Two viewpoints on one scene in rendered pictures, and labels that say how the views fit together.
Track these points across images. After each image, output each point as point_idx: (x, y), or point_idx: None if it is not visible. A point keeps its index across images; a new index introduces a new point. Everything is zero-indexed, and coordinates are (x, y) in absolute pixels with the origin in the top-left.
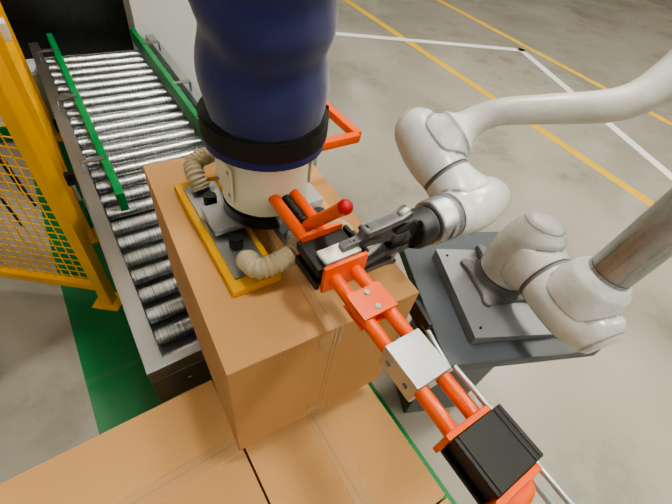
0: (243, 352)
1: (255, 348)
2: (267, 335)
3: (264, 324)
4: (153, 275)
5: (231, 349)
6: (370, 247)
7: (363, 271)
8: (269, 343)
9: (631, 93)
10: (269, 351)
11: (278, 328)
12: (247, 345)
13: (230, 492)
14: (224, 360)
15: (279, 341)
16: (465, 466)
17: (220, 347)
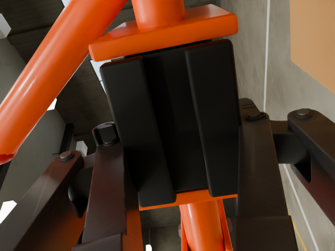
0: (301, 47)
1: (309, 53)
2: (321, 45)
3: (324, 20)
4: None
5: (296, 31)
6: (238, 184)
7: (179, 207)
8: (319, 61)
9: None
10: (316, 73)
11: (333, 45)
12: (305, 40)
13: None
14: (291, 41)
15: (327, 70)
16: None
17: (291, 19)
